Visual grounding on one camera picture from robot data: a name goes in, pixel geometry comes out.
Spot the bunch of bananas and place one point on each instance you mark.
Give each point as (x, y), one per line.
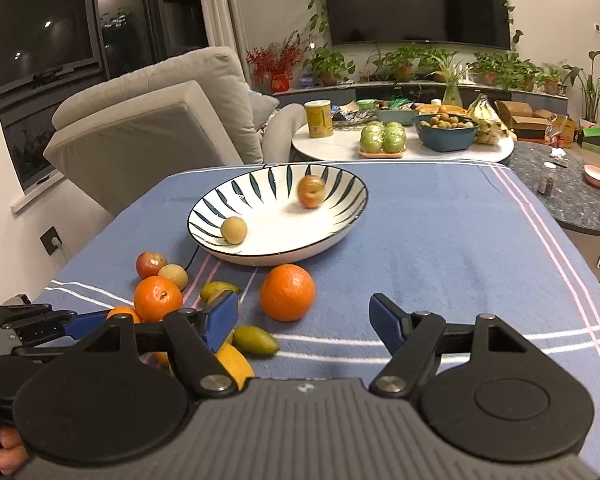
(485, 112)

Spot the orange basket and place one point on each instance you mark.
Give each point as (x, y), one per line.
(437, 109)

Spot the grey television console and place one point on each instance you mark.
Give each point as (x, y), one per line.
(330, 95)

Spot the small mandarin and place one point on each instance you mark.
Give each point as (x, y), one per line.
(124, 315)

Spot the light curtain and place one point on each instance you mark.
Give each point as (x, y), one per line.
(220, 5)

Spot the glass vase with plant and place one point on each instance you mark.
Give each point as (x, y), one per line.
(451, 92)

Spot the white round table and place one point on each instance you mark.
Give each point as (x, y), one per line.
(340, 147)

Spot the red flower plant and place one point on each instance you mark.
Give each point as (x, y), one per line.
(275, 60)

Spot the hanging green vine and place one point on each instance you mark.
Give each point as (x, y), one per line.
(510, 10)
(320, 5)

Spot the striped white ceramic bowl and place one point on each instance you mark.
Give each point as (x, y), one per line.
(280, 230)

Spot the yellow can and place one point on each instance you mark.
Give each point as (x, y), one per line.
(319, 120)

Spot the white tissue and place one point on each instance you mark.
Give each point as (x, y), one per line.
(560, 154)

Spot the person's left hand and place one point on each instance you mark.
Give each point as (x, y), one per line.
(11, 452)

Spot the yellow lemon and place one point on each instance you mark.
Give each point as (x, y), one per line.
(237, 367)

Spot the bushy green potted plant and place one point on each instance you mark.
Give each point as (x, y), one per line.
(505, 67)

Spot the green box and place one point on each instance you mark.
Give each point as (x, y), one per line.
(595, 137)

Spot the small yellow-green mango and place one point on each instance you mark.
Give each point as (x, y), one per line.
(256, 341)
(217, 290)

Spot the large orange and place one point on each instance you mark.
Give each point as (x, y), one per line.
(287, 293)

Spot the small dark bottle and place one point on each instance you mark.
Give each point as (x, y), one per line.
(546, 180)

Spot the blue striped cloth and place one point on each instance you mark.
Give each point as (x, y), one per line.
(455, 260)

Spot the small red apple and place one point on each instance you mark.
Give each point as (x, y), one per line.
(150, 264)

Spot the pink dish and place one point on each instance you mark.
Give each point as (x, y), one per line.
(596, 176)

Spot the grey armchair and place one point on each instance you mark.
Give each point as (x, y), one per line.
(145, 130)

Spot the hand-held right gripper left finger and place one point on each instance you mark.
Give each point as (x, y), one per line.
(220, 322)

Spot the red-yellow apple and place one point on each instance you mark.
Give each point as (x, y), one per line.
(311, 192)

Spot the open cardboard boxes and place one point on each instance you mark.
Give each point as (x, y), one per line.
(525, 120)

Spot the tray of green apples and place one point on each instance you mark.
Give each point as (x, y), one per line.
(382, 137)

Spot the tan round fruit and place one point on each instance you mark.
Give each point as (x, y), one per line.
(234, 230)
(174, 277)

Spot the wide green potted plant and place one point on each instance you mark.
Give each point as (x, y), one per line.
(405, 60)

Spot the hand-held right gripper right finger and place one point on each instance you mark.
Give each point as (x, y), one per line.
(385, 322)

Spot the dark marble table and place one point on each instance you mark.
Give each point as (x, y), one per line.
(575, 205)

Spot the wall-mounted television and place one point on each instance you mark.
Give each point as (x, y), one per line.
(415, 5)

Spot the small green potted plant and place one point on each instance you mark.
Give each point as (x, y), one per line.
(552, 77)

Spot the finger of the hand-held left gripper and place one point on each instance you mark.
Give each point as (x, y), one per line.
(40, 351)
(85, 324)

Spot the tall leafy plant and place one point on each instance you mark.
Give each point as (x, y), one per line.
(592, 85)

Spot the black wall socket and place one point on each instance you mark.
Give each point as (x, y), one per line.
(51, 240)

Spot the blue bowl of small fruit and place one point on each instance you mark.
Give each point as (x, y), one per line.
(445, 137)

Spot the dark window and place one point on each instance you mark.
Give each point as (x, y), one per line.
(45, 20)

